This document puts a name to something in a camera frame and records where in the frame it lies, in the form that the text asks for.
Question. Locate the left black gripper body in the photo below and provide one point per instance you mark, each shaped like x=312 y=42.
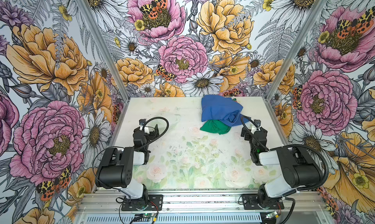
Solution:
x=140 y=136

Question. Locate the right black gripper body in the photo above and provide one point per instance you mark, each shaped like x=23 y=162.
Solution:
x=255 y=139

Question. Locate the green cloth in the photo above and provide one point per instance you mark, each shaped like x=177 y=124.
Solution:
x=215 y=127

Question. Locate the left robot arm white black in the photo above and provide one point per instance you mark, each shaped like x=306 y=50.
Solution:
x=115 y=170

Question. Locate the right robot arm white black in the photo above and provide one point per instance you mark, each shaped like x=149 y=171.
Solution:
x=302 y=168

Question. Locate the blue cloth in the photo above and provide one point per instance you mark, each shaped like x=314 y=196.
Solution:
x=226 y=110

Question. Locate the left green circuit board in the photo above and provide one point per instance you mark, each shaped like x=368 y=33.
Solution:
x=145 y=216

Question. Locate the green circuit board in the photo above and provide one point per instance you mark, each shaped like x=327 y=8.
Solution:
x=145 y=216
x=272 y=215

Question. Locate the right green circuit board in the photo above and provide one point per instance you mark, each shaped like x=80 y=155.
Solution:
x=272 y=215

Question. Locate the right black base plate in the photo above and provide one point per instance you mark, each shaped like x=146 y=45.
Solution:
x=255 y=202

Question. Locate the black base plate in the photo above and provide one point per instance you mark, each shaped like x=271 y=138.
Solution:
x=152 y=203
x=255 y=202

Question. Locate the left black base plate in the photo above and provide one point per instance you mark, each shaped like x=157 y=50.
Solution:
x=152 y=203

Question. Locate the aluminium front rail frame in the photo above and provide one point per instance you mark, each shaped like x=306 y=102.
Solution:
x=202 y=207

